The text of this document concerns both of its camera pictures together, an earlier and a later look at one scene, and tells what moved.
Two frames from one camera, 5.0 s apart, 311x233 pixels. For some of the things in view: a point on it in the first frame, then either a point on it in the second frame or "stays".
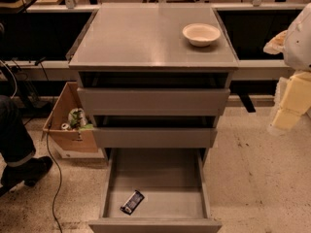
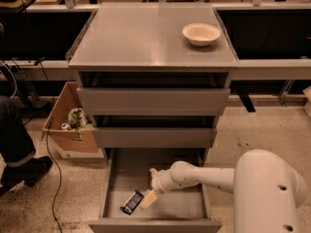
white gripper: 299,48 → 160,183
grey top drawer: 154,101 stays
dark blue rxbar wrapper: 132,203 stays
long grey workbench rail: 60,70 stays
